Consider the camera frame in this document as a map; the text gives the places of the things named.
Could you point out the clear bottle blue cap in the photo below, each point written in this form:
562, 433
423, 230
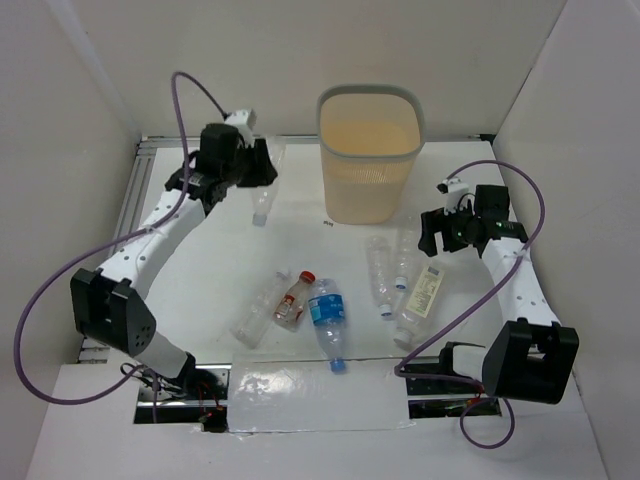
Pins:
263, 198

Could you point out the clear bottle blue-white cap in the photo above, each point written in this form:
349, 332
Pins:
406, 257

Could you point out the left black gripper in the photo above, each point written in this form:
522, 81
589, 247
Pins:
257, 167

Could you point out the beige label clear bottle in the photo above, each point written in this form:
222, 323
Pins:
414, 315

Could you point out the clear bottle white cap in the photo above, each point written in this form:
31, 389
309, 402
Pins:
251, 326

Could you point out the clear crushed bottle white-blue cap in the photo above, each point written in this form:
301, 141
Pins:
378, 256

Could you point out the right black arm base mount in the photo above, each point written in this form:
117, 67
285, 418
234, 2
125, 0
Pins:
430, 399

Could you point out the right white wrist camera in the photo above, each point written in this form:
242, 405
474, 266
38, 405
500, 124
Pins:
454, 190

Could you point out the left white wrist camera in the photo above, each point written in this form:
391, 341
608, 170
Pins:
244, 121

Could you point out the beige plastic waste bin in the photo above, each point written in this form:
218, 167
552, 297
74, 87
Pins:
370, 136

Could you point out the red cap bottle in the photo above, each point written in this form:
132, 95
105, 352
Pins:
289, 310

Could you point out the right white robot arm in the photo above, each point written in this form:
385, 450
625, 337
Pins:
532, 356

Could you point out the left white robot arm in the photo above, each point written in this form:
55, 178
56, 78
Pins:
109, 302

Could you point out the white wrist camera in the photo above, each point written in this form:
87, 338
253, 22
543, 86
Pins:
454, 190
244, 121

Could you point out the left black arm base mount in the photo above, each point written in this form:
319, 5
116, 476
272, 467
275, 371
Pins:
205, 407

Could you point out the blue label water bottle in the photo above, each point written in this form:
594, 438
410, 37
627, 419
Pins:
326, 308

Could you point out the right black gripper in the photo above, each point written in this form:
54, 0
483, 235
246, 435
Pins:
436, 221

